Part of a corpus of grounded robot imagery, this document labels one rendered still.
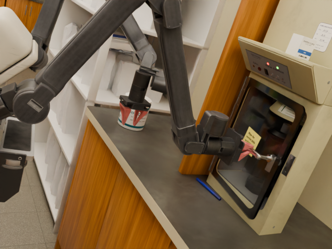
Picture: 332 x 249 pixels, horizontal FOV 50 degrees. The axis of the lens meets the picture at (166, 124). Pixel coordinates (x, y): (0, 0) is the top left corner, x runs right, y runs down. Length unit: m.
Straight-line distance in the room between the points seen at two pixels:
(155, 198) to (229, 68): 0.53
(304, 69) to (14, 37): 0.75
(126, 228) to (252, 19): 0.90
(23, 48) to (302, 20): 0.82
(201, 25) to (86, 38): 1.58
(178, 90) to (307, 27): 0.49
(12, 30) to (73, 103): 1.51
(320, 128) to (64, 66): 0.75
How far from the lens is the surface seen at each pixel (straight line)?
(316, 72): 1.03
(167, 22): 0.82
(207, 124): 0.99
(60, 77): 0.83
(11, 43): 0.96
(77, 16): 2.99
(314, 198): 1.63
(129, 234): 1.41
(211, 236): 1.13
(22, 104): 0.83
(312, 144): 1.16
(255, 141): 1.20
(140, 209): 1.33
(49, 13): 1.28
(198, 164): 1.44
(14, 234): 2.39
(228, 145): 1.06
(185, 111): 0.94
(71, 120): 2.49
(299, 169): 1.18
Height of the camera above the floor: 1.54
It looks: 18 degrees down
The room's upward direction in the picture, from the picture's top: 19 degrees clockwise
